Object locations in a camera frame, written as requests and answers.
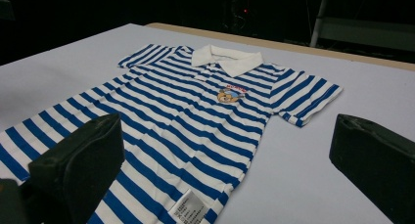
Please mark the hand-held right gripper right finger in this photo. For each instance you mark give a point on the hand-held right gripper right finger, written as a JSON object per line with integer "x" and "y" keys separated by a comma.
{"x": 378, "y": 165}

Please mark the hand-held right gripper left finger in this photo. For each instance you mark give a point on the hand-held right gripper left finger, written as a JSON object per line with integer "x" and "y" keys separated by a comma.
{"x": 81, "y": 158}

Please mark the blue white striped polo shirt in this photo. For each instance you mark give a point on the blue white striped polo shirt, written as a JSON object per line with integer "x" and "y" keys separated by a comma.
{"x": 195, "y": 126}

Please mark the pale lavender table mat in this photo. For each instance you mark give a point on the pale lavender table mat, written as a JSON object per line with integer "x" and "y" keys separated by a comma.
{"x": 326, "y": 158}

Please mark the white metal frame desk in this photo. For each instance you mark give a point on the white metal frame desk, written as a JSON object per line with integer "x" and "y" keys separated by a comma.
{"x": 365, "y": 31}

